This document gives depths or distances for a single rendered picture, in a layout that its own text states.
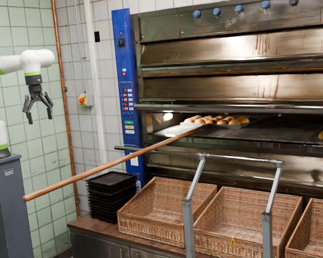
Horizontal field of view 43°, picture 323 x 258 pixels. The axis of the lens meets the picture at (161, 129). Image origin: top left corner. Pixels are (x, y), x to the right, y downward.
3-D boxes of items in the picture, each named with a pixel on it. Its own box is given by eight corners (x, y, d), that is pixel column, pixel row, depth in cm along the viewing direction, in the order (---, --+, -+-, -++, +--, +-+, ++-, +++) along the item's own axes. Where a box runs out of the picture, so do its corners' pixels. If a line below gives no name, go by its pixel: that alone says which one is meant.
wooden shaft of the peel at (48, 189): (26, 202, 186) (25, 196, 186) (22, 201, 188) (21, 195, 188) (205, 128, 323) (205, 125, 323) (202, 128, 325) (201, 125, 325)
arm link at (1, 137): (-20, 151, 265) (-25, 122, 262) (-2, 145, 279) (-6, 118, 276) (-5, 151, 260) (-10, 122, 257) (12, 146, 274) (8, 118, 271)
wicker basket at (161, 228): (157, 208, 326) (154, 175, 321) (220, 221, 293) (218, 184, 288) (117, 232, 287) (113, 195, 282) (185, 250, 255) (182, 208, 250)
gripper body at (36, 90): (36, 84, 238) (39, 100, 240) (24, 86, 231) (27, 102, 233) (44, 83, 233) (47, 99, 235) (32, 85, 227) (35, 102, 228)
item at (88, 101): (85, 105, 352) (83, 93, 350) (93, 105, 346) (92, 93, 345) (79, 106, 346) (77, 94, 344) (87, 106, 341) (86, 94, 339)
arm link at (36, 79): (31, 75, 224) (45, 73, 231) (19, 76, 231) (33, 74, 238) (33, 86, 225) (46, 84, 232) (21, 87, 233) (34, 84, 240)
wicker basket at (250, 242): (223, 222, 291) (222, 185, 286) (304, 237, 259) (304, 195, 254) (189, 251, 252) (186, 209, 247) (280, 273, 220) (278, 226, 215)
